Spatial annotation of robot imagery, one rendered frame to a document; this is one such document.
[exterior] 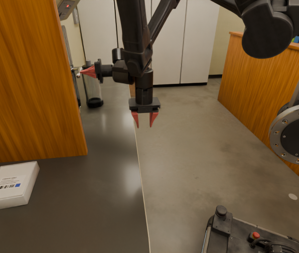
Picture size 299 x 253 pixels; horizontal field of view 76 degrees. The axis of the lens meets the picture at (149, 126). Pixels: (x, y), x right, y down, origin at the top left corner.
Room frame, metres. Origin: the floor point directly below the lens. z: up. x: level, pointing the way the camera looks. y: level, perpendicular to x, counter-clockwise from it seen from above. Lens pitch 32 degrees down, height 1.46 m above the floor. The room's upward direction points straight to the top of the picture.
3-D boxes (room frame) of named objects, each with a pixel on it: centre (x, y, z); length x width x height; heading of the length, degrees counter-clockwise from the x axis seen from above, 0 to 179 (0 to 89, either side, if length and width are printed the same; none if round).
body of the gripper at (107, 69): (0.91, 0.21, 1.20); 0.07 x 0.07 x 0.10; 8
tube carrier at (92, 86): (1.09, 0.34, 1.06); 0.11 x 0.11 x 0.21
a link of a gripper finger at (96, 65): (0.90, 0.28, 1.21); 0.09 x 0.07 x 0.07; 98
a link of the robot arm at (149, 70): (0.59, 0.02, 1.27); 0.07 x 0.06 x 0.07; 66
